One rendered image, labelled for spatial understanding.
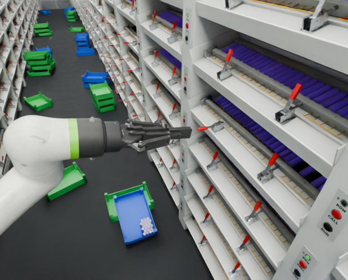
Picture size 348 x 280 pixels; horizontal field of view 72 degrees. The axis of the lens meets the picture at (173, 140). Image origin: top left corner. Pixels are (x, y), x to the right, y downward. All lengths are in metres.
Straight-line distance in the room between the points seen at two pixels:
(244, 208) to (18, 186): 0.68
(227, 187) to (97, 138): 0.58
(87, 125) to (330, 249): 0.58
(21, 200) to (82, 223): 1.18
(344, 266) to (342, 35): 0.45
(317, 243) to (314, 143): 0.23
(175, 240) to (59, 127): 1.22
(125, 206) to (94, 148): 1.16
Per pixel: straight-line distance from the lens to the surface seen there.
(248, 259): 1.05
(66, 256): 1.70
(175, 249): 1.60
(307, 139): 0.59
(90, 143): 0.55
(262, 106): 0.67
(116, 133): 0.57
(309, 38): 0.53
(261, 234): 0.87
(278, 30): 0.59
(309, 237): 0.67
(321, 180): 0.73
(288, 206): 0.70
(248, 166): 0.77
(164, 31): 1.33
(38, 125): 0.55
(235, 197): 0.94
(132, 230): 1.65
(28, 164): 0.57
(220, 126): 0.89
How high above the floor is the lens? 1.41
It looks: 37 degrees down
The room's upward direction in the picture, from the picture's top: straight up
